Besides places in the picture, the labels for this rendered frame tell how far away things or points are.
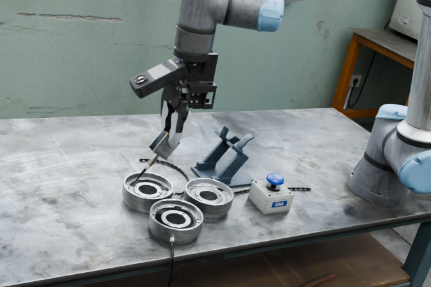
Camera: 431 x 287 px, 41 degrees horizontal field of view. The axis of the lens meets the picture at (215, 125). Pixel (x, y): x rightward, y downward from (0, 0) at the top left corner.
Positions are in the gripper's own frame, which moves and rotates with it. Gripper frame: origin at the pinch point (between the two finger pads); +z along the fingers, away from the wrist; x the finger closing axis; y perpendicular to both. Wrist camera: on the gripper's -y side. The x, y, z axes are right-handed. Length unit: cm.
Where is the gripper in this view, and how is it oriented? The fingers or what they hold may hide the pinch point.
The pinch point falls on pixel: (167, 140)
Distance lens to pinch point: 119.1
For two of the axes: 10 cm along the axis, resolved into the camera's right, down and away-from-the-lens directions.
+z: -1.8, 9.0, 4.1
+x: -4.8, -4.4, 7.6
